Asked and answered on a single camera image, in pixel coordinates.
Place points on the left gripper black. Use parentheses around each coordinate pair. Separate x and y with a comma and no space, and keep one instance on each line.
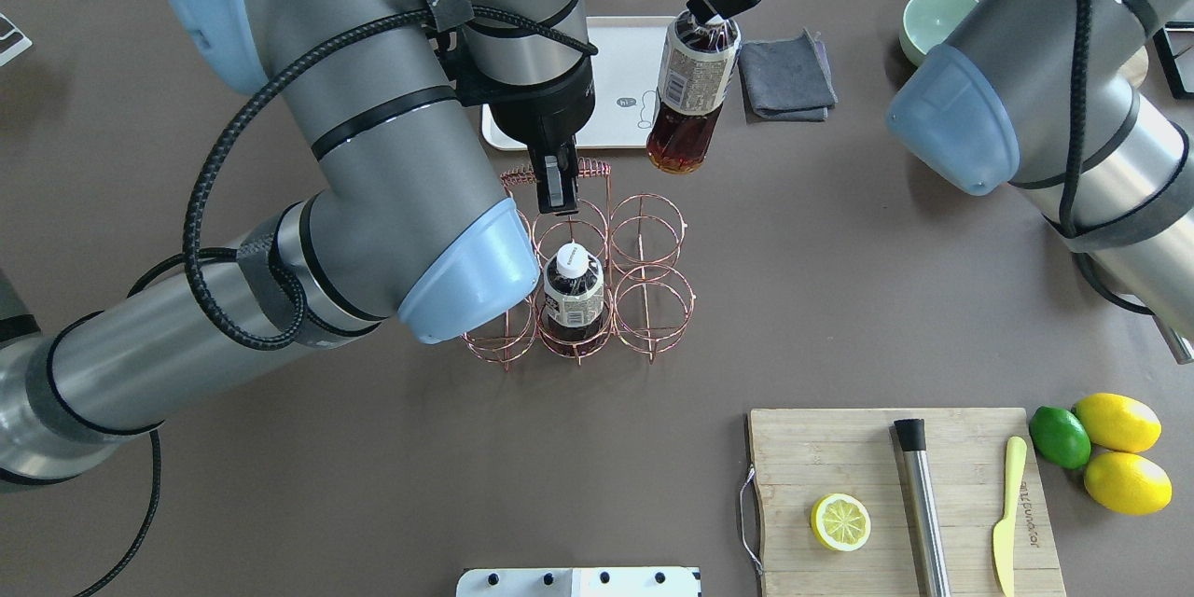
(543,107)

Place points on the tea bottle white cap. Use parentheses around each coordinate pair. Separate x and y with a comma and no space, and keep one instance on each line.
(697,64)

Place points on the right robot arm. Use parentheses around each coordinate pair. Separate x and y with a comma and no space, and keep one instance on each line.
(1029,92)

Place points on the folded grey cloth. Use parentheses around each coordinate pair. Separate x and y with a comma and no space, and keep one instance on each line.
(788,80)

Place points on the cream rabbit tray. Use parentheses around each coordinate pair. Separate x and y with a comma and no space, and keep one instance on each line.
(625,73)

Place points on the green bowl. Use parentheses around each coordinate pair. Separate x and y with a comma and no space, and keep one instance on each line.
(927,23)

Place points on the bamboo cutting board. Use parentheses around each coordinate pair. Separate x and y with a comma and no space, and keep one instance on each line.
(801,455)

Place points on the lemon half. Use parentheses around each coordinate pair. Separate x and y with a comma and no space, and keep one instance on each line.
(840,522)

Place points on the steel muddler black tip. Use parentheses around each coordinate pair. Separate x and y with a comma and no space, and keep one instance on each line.
(910,433)

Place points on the green lime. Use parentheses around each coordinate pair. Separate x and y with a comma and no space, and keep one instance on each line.
(1060,437)

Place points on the steel ice scoop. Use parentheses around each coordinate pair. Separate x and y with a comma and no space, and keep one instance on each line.
(1180,347)

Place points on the yellow plastic knife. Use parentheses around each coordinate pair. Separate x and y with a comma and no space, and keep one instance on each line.
(1003,533)

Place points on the upper yellow lemon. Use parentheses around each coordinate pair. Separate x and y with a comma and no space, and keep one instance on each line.
(1118,422)

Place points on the yellow lemon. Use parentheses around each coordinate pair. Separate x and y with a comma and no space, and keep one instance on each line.
(1128,484)
(1118,422)

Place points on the lower yellow lemon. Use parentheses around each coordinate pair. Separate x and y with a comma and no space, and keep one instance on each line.
(1128,484)

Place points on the rose gold wire bottle basket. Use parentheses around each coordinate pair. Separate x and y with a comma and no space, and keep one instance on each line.
(608,273)

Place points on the black wire glass rack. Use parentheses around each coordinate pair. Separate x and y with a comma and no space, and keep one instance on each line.
(1174,46)

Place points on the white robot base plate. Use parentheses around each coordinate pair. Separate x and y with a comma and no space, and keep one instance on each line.
(582,581)

